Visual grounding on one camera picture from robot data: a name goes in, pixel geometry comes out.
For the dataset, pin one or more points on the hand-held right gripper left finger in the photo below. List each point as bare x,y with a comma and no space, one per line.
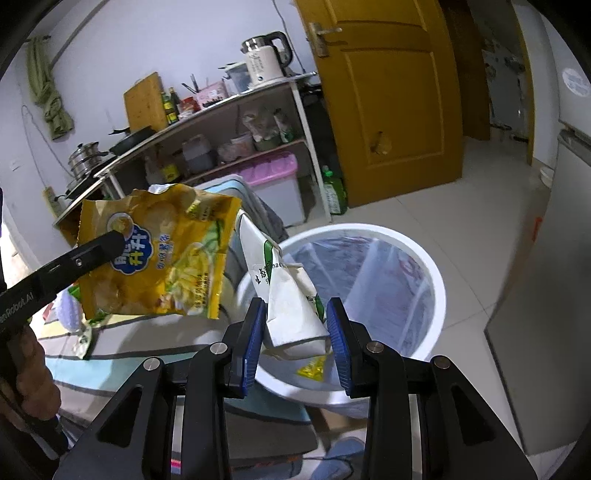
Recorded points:
254,344

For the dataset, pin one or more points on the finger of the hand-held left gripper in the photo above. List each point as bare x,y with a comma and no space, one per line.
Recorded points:
83,261

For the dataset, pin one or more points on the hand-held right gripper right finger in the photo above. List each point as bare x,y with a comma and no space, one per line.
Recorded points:
339,350

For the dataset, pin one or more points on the white paper bag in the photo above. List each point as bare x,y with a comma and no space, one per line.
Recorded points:
291,314

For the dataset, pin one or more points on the clear bin liner bag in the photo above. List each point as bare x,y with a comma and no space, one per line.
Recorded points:
369,277

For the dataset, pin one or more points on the white round bin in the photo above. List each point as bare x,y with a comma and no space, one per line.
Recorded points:
434,323

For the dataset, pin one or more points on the yellow snack bag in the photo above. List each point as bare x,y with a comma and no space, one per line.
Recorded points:
184,258

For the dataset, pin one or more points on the person's left hand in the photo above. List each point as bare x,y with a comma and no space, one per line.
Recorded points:
34,378

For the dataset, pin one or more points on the black induction cooker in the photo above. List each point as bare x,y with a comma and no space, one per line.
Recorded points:
81,187

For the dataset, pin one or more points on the striped tablecloth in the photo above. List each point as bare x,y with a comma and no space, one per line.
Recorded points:
138,332

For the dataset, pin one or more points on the steel steamer pot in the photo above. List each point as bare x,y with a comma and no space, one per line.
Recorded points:
85,159

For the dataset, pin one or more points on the blue slipper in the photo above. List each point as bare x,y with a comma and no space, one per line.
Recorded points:
344,454

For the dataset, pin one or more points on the yellow label drink bottle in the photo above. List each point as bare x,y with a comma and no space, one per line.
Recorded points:
170,173

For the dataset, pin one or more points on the black frying pan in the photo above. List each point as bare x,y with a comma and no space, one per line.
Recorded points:
129,143

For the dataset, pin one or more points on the pink lid storage box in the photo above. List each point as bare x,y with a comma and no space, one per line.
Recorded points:
277,194

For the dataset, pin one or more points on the translucent plastic jug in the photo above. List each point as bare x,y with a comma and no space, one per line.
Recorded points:
198,154

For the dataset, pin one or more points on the green plastic bottle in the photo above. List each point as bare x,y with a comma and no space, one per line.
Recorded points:
334,194

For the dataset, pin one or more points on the green hanging cloth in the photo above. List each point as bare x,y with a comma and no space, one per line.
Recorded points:
51,101

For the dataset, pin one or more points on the yellow label oil bottle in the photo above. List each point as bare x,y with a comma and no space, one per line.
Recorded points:
166,113

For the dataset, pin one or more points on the wooden cutting board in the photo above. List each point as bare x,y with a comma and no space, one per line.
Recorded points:
143,101

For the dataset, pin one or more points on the dark sauce bottle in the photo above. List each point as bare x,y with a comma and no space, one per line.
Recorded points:
174,108

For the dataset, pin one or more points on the pink white tub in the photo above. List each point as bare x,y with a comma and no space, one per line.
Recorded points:
242,144

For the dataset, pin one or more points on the pink utensil box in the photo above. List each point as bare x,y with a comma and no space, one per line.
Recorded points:
212,92

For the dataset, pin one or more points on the green white packet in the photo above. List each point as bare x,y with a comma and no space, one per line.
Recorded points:
285,129

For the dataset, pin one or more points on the white refrigerator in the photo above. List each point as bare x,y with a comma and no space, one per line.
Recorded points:
545,277

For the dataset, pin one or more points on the crumpled plastic bag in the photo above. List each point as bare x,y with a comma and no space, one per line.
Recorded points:
258,124

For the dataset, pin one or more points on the white shelf unit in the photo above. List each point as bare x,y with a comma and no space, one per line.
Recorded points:
240,99

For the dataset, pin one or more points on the clear lidded container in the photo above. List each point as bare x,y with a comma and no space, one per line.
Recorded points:
239,78

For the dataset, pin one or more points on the wooden door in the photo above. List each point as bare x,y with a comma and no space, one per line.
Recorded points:
392,92

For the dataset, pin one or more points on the white electric kettle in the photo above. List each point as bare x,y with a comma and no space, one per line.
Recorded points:
263,64

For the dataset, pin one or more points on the white basin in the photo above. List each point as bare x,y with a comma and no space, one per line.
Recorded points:
546,177

